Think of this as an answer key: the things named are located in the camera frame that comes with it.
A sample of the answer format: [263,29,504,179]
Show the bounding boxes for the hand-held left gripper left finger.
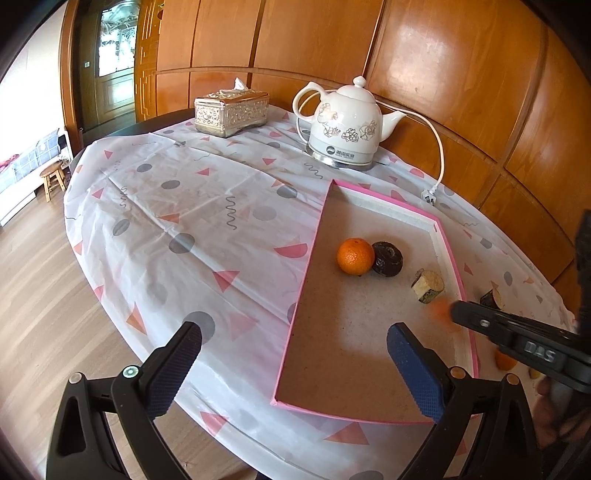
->
[45,322,204,480]

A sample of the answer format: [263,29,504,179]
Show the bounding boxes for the person's right hand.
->
[538,376,591,450]

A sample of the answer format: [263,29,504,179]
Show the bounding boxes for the white floral ceramic kettle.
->
[292,76,407,160]

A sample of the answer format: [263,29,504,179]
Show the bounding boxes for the wooden door with glass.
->
[76,0,139,134]

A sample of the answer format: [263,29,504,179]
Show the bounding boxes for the plaid bedding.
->
[0,128,70,227]

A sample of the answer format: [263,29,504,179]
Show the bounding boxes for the ornate silver tissue box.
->
[194,91,271,139]

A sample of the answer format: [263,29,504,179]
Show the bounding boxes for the silver kettle base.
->
[305,145,376,171]

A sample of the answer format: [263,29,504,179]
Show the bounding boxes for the dark round fruit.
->
[372,241,404,278]

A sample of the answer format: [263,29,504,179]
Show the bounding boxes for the pink-edged shallow cardboard tray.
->
[270,179,481,424]

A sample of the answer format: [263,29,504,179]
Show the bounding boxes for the white patterned tablecloth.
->
[62,104,583,480]

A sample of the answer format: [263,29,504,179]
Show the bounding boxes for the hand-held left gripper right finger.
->
[387,323,546,480]

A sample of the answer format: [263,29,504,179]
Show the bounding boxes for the small wooden stool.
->
[39,161,68,204]

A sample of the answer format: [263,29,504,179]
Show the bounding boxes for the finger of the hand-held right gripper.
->
[450,300,514,352]

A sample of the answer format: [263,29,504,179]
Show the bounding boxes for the white power cord with plug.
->
[294,90,446,205]

